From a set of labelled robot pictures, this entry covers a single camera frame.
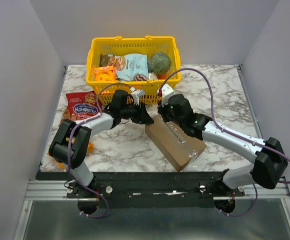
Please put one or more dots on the red candy bag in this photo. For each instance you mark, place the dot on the red candy bag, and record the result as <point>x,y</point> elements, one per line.
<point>81,105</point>

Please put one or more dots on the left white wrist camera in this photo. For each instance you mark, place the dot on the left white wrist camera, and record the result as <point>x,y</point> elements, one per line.
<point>136,95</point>

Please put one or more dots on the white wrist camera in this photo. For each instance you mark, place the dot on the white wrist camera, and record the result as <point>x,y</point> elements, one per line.
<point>166,91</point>
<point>136,95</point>

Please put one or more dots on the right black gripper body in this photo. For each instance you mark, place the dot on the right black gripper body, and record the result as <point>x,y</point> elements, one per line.
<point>164,113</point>

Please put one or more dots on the yellow plastic shopping basket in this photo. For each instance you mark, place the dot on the yellow plastic shopping basket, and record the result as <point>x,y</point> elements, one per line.
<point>120,46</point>

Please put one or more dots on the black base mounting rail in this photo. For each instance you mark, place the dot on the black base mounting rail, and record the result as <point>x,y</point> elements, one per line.
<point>140,190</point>

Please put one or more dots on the light blue chips bag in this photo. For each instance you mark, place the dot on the light blue chips bag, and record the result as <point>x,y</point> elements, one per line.
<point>130,67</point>

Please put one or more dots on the brown cardboard express box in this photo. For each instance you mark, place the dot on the brown cardboard express box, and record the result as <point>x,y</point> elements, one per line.
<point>177,147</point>

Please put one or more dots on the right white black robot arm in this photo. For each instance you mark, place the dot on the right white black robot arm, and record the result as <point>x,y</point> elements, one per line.
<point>265,156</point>

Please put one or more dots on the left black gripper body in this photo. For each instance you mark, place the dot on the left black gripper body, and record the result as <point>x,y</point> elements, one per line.
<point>132,112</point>

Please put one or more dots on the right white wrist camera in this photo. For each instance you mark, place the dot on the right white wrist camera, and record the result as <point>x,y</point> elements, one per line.
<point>166,91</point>

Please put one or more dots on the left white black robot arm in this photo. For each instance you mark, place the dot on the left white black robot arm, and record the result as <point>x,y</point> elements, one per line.
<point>70,143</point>

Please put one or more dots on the orange toy package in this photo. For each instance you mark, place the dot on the orange toy package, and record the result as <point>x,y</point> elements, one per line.
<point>105,74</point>

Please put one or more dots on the orange yellow snack bag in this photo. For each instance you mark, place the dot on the orange yellow snack bag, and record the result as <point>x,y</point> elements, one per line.
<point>89,147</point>

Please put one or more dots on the green round melon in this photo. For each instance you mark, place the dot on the green round melon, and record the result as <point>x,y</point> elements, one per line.
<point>159,63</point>

